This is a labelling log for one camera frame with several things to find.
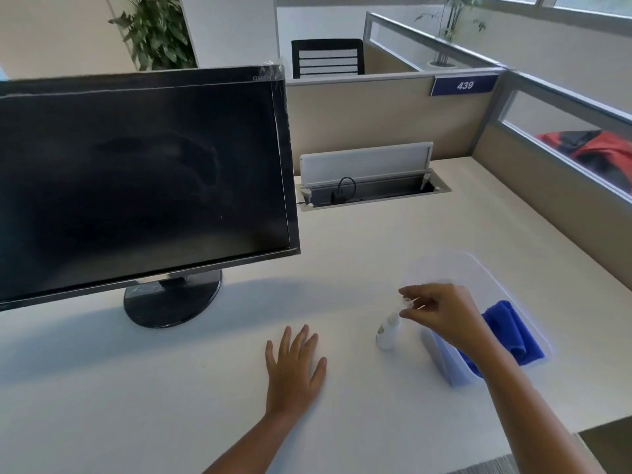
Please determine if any window with white frame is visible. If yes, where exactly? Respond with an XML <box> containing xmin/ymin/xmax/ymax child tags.
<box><xmin>369</xmin><ymin>0</ymin><xmax>632</xmax><ymax>19</ymax></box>

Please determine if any person's right forearm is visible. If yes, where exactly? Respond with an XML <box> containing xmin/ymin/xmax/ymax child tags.
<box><xmin>457</xmin><ymin>330</ymin><xmax>593</xmax><ymax>474</ymax></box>

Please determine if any beige desk partition panel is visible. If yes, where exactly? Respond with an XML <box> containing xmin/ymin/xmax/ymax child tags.
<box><xmin>284</xmin><ymin>67</ymin><xmax>508</xmax><ymax>176</ymax></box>

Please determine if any blue desk number sign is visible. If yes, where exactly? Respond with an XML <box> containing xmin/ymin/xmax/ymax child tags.
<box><xmin>431</xmin><ymin>74</ymin><xmax>500</xmax><ymax>97</ymax></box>

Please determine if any black computer monitor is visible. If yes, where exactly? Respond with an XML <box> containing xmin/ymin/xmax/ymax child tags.
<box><xmin>0</xmin><ymin>64</ymin><xmax>301</xmax><ymax>312</ymax></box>

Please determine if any person's left forearm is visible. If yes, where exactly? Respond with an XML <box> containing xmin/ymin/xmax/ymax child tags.
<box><xmin>201</xmin><ymin>404</ymin><xmax>317</xmax><ymax>474</ymax></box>

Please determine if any thin green potted plant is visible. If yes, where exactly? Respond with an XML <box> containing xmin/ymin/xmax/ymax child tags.
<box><xmin>414</xmin><ymin>0</ymin><xmax>488</xmax><ymax>65</ymax></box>

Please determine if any black round monitor stand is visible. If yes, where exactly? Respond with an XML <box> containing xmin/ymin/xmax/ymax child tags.
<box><xmin>123</xmin><ymin>269</ymin><xmax>223</xmax><ymax>329</ymax></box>

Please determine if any blue microfibre cloth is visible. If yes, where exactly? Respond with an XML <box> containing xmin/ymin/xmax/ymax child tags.
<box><xmin>458</xmin><ymin>300</ymin><xmax>547</xmax><ymax>379</ymax></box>

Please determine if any person's left hand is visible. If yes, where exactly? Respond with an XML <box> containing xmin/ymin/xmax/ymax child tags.
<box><xmin>265</xmin><ymin>324</ymin><xmax>328</xmax><ymax>416</ymax></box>

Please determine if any black office chair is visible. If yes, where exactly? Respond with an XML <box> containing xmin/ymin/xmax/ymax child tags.
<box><xmin>291</xmin><ymin>38</ymin><xmax>365</xmax><ymax>80</ymax></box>

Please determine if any grey framed glass partition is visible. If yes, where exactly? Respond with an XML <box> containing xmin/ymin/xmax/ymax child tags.
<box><xmin>362</xmin><ymin>11</ymin><xmax>505</xmax><ymax>75</ymax></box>

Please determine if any clear plastic storage bin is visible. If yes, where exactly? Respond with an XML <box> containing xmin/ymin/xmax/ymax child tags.
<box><xmin>398</xmin><ymin>247</ymin><xmax>559</xmax><ymax>388</ymax></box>

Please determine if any white cable box lid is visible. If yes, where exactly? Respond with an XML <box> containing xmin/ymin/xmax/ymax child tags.
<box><xmin>300</xmin><ymin>141</ymin><xmax>434</xmax><ymax>189</ymax></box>

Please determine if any person's right hand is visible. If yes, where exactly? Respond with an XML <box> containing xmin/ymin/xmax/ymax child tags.
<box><xmin>398</xmin><ymin>283</ymin><xmax>488</xmax><ymax>360</ymax></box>

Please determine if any large green leafy plant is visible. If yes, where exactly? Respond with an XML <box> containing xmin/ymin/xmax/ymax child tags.
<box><xmin>108</xmin><ymin>0</ymin><xmax>198</xmax><ymax>72</ymax></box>

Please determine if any black cable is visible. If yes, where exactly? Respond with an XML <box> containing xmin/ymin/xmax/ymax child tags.
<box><xmin>330</xmin><ymin>177</ymin><xmax>357</xmax><ymax>203</ymax></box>

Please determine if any beige partition with glass strip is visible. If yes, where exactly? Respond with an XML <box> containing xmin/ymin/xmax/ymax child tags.
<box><xmin>470</xmin><ymin>69</ymin><xmax>632</xmax><ymax>288</ymax></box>

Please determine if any small white spray bottle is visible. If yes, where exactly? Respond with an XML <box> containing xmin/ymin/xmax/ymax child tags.
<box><xmin>376</xmin><ymin>297</ymin><xmax>413</xmax><ymax>351</ymax></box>

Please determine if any grey desk cable box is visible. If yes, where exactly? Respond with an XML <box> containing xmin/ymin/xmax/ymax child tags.
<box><xmin>295</xmin><ymin>168</ymin><xmax>451</xmax><ymax>213</ymax></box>

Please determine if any red and black jacket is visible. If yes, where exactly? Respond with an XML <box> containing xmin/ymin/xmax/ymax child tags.
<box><xmin>535</xmin><ymin>129</ymin><xmax>632</xmax><ymax>196</ymax></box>

